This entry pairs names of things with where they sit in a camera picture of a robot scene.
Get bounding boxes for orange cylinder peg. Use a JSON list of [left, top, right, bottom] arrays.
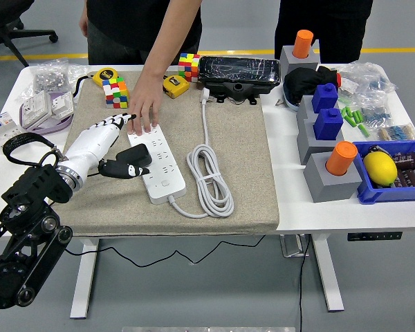
[[325, 140, 359, 176], [292, 29, 314, 59]]

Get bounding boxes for clear bag blue components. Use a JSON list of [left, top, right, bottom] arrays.
[[359, 102, 394, 129]]

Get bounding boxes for clear bag of screws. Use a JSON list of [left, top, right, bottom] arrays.
[[20, 58, 91, 101]]

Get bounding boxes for black plug adapter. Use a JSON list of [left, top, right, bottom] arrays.
[[116, 143, 152, 167]]

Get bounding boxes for white power strip cable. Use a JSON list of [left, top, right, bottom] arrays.
[[167, 86, 235, 220]]

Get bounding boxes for black device wrapped in film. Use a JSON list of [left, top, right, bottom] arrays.
[[197, 55, 282, 106]]

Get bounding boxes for white power strip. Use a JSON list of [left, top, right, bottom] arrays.
[[127, 126, 187, 205]]

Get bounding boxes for yellow tape measure silver clip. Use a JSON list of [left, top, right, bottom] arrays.
[[163, 74, 190, 100]]

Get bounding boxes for large clear plastic bag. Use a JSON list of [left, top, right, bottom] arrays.
[[337, 61, 398, 104]]

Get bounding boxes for clear bag of resistors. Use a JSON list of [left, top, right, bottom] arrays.
[[376, 122, 415, 142]]

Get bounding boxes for blue square peg block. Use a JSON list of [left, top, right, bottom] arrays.
[[313, 107, 344, 141], [311, 82, 339, 114]]

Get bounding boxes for grey-brown fabric mat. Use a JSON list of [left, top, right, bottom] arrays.
[[51, 71, 281, 238]]

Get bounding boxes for thin black adapter cord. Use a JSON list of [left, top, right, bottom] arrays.
[[64, 234, 266, 269]]

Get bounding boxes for white table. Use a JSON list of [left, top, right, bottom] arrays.
[[0, 64, 415, 321]]

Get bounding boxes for person's left hand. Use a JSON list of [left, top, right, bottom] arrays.
[[126, 74, 165, 136]]

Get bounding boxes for black white strap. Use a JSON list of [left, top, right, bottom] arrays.
[[71, 73, 95, 101]]

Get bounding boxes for black cloth bundle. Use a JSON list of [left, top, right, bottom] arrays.
[[283, 65, 340, 107]]

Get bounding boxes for black hanging cable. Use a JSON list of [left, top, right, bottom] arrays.
[[299, 234, 312, 332]]

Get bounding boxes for silver metal bracket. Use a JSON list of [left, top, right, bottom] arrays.
[[279, 234, 311, 259]]

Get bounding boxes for colourful twisted puzzle cube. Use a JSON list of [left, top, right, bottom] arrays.
[[102, 76, 131, 109]]

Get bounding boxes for yellow lemon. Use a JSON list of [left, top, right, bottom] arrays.
[[362, 151, 398, 184]]

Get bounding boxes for person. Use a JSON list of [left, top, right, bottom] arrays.
[[86, 0, 203, 66], [273, 0, 374, 65]]

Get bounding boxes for blue plastic bin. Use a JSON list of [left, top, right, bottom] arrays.
[[352, 139, 415, 205]]

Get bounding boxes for purple plastic tray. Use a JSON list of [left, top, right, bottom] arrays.
[[19, 90, 74, 136]]

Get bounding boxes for dark brown capacitors pile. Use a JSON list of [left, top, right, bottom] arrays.
[[392, 151, 415, 188]]

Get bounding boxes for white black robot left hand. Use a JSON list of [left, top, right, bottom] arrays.
[[62, 112, 150, 180]]

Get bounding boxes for black office chair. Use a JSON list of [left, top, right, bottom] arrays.
[[0, 0, 59, 68]]

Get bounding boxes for grey block round hole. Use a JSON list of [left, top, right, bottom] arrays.
[[303, 151, 363, 203], [279, 44, 320, 75]]

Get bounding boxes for white circuit breaker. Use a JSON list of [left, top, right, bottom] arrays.
[[0, 112, 28, 153]]

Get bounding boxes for white wall socket panel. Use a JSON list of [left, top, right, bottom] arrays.
[[22, 91, 53, 128], [50, 91, 74, 118]]

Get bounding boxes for black table control panel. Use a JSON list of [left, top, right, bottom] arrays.
[[347, 231, 403, 242]]

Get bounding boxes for yellow tape measure black label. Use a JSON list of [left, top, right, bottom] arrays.
[[91, 67, 120, 87]]

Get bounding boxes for white blue curved object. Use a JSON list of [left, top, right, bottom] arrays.
[[283, 86, 301, 112]]

